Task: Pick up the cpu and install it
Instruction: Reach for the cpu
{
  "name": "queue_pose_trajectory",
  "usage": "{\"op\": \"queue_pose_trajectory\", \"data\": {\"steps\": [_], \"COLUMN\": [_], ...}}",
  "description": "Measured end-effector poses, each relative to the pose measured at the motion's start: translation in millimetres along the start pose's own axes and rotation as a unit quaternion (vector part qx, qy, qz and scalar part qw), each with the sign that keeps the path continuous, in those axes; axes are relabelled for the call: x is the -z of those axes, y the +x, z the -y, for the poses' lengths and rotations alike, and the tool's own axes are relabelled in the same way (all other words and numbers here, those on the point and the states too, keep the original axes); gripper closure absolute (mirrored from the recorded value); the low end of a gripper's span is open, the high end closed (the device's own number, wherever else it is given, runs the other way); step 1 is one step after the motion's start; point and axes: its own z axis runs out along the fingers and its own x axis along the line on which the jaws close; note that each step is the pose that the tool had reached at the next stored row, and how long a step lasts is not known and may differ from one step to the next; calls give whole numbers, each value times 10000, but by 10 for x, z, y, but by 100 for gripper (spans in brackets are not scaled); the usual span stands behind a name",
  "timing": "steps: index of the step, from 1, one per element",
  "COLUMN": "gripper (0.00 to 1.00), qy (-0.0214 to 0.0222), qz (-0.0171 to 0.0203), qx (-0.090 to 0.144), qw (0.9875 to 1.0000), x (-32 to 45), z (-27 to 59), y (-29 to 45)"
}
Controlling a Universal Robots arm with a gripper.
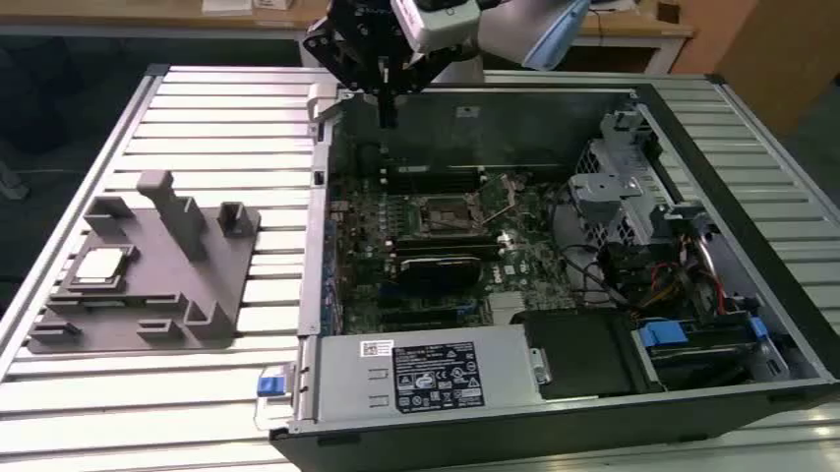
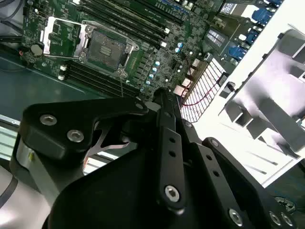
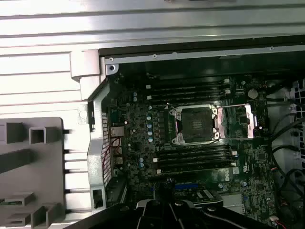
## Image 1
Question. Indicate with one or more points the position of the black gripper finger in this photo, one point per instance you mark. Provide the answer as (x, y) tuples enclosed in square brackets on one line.
[(420, 74), (334, 54)]

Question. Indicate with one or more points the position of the silver CPU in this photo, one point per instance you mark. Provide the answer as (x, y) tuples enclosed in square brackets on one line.
[(102, 263)]

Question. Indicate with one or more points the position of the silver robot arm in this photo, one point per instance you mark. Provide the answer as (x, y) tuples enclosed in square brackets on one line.
[(503, 44)]

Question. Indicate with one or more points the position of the CPU socket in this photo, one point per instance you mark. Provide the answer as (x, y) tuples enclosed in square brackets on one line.
[(446, 216)]

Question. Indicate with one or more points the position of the white box dark label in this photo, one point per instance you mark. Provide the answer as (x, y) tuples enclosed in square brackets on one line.
[(273, 4)]

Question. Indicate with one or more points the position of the white paper box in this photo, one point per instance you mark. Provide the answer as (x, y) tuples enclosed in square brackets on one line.
[(226, 5)]

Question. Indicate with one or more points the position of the wooden desk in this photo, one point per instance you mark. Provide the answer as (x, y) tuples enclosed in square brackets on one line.
[(197, 19)]

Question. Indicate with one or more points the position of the metal drive cage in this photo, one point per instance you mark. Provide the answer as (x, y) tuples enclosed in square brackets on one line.
[(604, 189)]

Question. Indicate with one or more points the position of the small dark box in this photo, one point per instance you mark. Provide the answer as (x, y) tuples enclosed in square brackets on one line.
[(668, 12)]

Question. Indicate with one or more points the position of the green motherboard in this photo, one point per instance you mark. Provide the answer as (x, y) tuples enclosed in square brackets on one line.
[(525, 255)]

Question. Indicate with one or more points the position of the black graphics card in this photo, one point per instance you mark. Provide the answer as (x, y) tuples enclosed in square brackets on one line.
[(436, 275)]

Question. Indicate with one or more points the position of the black office chair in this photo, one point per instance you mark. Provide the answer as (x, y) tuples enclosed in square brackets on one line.
[(32, 98)]

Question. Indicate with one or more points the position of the small silver heatsink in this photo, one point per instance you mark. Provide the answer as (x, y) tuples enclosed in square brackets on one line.
[(509, 307)]

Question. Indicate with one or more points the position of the black expansion slot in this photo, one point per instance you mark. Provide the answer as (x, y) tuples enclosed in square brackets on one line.
[(420, 319)]

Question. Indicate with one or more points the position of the grey parts rack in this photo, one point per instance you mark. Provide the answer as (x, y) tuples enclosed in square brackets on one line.
[(165, 275)]

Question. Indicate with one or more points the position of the brown wooden cabinet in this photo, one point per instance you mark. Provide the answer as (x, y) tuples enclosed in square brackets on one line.
[(775, 59)]

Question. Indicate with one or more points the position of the grey metal foot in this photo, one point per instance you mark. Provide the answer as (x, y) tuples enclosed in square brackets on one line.
[(14, 184)]

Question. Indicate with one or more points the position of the black plastic air shroud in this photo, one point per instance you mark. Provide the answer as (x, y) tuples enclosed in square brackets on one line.
[(577, 354)]

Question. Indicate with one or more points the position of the silver power supply unit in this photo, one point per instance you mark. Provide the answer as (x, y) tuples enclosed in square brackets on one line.
[(341, 383)]

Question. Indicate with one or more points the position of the blue disk carrier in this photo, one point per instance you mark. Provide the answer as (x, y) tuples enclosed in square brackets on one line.
[(663, 334)]

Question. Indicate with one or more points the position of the blue plastic latch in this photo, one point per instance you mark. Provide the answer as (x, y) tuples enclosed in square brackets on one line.
[(273, 386)]

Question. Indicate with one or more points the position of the black PC case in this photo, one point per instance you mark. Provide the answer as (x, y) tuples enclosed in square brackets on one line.
[(525, 442)]

